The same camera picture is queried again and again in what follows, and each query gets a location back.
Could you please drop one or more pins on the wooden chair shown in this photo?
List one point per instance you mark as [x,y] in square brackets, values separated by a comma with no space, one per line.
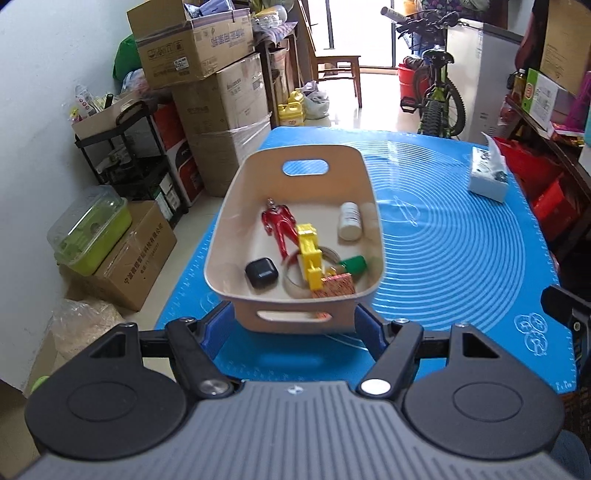
[328,65]

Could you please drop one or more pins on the green black bicycle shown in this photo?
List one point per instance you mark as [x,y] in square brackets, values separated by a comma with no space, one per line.
[436,98]

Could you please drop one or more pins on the plastic bag of grain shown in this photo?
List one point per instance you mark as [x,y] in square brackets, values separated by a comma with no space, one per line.
[77,324]

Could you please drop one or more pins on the red bucket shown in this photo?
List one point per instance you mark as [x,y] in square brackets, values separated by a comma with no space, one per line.
[410,78]

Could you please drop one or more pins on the red floral gift box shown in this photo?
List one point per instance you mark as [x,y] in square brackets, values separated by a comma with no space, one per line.
[335,286]

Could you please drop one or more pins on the red Ultraman figure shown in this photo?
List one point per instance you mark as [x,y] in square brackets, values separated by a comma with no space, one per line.
[279,223]

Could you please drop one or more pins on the stacked cardboard box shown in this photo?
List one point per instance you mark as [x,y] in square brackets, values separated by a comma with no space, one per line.
[225,119]

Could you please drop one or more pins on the open cardboard box top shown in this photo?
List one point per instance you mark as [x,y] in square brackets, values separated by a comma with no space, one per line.
[175,48]

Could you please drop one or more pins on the yellow oil jug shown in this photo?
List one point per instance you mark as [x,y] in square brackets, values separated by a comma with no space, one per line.
[292,112]

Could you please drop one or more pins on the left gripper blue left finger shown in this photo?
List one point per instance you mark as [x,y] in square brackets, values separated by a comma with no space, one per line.
[215,328]

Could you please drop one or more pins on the white tissue box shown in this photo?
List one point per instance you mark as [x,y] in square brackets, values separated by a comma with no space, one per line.
[488,175]

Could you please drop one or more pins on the green lidded plastic container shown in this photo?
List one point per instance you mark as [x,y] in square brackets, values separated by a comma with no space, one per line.
[89,229]

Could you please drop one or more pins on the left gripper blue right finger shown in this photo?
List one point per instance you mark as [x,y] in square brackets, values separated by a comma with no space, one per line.
[375,332]

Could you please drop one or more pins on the white refrigerator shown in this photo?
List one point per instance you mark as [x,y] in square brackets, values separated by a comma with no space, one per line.
[484,59]

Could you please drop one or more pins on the black earbuds case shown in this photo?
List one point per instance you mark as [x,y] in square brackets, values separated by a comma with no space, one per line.
[261,273]

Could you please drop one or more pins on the yellow plastic toy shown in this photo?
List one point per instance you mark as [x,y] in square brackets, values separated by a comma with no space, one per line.
[311,256]

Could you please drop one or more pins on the beige plastic storage basket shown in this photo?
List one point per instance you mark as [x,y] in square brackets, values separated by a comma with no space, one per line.
[313,181]

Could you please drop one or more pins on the floor cardboard box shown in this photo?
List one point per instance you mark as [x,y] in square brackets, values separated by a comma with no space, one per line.
[128,273]

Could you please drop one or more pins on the green plastic bottle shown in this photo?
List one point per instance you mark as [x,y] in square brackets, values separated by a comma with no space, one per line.
[356,265]

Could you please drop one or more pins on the black metal shelf rack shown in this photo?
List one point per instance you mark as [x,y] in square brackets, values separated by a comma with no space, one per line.
[131,158]

